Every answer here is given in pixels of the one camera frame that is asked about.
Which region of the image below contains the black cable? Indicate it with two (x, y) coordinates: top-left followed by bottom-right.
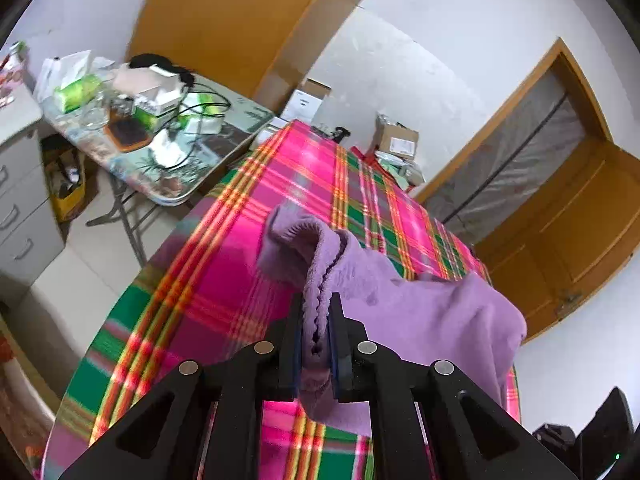
(170, 85), (233, 161)

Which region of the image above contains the black bundle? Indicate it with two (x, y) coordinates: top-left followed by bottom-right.
(130, 53), (196, 86)

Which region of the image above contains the green tissue pack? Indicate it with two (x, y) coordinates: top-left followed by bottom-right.
(37, 50), (108, 113)
(177, 92), (226, 134)

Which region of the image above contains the pink green plaid blanket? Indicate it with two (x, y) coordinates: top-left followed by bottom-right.
(42, 120), (521, 480)

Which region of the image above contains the grey mailing bag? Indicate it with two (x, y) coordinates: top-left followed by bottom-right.
(377, 152), (426, 191)

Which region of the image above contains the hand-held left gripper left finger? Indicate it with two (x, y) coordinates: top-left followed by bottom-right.
(59, 292), (306, 480)

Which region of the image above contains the yellow bag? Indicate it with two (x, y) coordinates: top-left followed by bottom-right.
(42, 135), (98, 221)

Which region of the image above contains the wooden wardrobe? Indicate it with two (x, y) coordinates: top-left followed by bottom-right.
(127, 0), (401, 111)

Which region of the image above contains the orange hairbrush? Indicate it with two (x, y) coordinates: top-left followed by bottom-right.
(104, 112), (153, 153)

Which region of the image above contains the floral top folding table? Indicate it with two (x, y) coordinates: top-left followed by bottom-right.
(42, 67), (276, 266)

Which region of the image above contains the clear drinking glass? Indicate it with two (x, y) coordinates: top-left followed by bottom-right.
(80, 92), (113, 128)

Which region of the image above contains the wooden door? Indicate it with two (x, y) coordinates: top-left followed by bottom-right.
(472, 140), (640, 346)

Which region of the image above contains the clear plastic door curtain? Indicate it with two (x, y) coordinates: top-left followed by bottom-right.
(420, 67), (586, 246)

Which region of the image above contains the white green medicine box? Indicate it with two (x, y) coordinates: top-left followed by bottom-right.
(132, 87), (183, 118)

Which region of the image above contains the grey drawer cabinet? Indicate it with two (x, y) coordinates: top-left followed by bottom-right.
(0, 87), (66, 306)

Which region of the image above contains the white cardboard box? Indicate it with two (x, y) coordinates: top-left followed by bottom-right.
(280, 78), (332, 126)

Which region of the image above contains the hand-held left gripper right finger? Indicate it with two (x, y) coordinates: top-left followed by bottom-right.
(327, 291), (576, 480)

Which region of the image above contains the crumpled white tissue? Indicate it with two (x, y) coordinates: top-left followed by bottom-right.
(150, 127), (193, 168)

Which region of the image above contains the brown cardboard box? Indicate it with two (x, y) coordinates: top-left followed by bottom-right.
(374, 114), (420, 161)

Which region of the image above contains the pale cardboard box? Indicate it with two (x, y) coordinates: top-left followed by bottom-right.
(112, 66), (181, 98)

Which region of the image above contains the wooden door frame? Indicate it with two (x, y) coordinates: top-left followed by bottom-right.
(412, 37), (616, 206)

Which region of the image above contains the group of toiletry bottles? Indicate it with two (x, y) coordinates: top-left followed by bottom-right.
(0, 42), (28, 108)

